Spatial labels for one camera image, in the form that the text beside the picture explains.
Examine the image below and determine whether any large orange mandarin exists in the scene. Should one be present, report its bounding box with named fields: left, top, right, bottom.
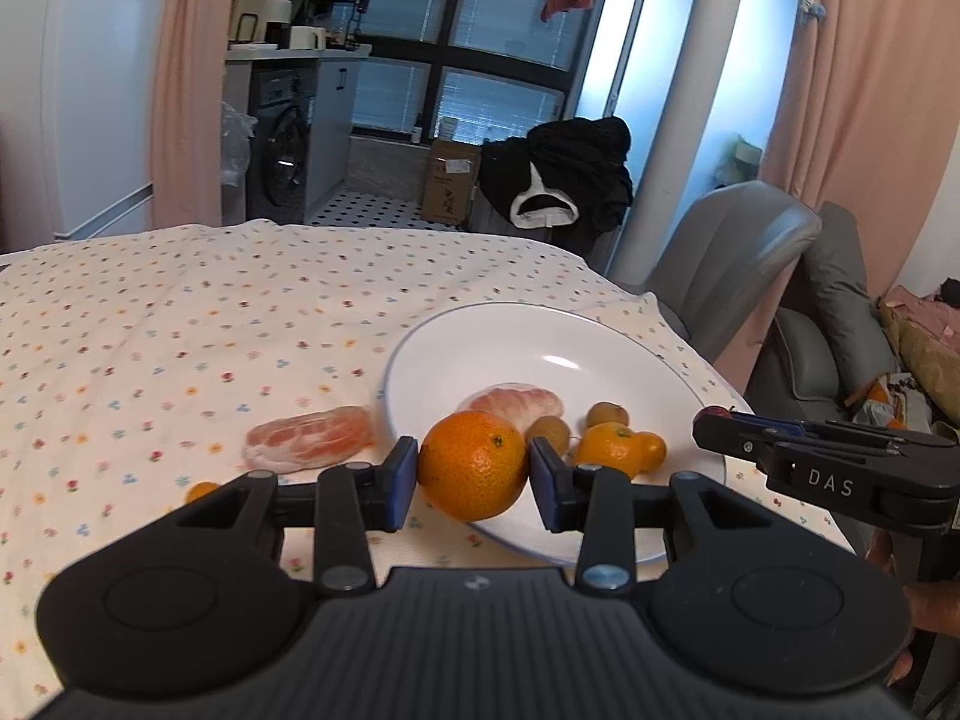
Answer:
left=418, top=411, right=527, bottom=522

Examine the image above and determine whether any small orange kumquat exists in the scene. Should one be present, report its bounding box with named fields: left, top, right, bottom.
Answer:
left=184, top=481, right=218, bottom=504

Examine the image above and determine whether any orange mandarin in plate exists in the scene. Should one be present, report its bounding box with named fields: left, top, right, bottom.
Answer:
left=573, top=422, right=643, bottom=478

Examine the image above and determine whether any white plate blue rim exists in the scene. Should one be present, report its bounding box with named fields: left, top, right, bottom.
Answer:
left=380, top=301, right=728, bottom=569

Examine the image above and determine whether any black and white garment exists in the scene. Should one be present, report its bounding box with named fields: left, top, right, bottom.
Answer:
left=477, top=117, right=635, bottom=257

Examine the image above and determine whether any red cherry tomato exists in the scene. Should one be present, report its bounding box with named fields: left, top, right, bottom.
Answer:
left=698, top=405, right=732, bottom=419

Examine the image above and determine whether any peeled pomelo segment in plate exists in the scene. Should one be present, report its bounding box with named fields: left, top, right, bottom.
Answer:
left=457, top=382, right=565, bottom=434

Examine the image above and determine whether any brown kiwi on cloth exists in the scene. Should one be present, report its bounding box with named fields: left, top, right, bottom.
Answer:
left=524, top=416, right=571, bottom=457

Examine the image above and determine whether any floral white tablecloth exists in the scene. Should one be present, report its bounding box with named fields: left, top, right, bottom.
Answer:
left=2, top=221, right=734, bottom=718

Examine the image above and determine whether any pink curtain right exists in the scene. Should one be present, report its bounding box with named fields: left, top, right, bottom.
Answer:
left=761, top=0, right=958, bottom=294

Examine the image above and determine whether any white kitchen counter cabinet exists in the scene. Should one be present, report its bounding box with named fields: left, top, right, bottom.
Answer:
left=221, top=44, right=371, bottom=224

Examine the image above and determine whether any grey padded chair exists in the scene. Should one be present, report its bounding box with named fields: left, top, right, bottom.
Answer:
left=643, top=181, right=898, bottom=421

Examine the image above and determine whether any person's right hand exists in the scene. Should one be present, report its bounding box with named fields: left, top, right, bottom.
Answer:
left=866, top=530, right=960, bottom=639

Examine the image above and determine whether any pink curtain left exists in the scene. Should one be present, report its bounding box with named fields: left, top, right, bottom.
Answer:
left=149, top=0, right=231, bottom=227

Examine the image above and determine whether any brown kiwi in plate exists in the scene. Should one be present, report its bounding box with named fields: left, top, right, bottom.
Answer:
left=584, top=401, right=630, bottom=427

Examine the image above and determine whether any pink curtain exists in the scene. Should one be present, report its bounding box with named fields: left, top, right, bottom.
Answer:
left=149, top=0, right=231, bottom=227
left=761, top=0, right=958, bottom=294

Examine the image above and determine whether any grey washing machine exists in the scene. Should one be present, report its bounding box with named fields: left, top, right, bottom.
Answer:
left=245, top=62, right=317, bottom=224

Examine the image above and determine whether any cardboard box on floor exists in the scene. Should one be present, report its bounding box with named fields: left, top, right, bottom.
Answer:
left=420, top=140, right=480, bottom=226

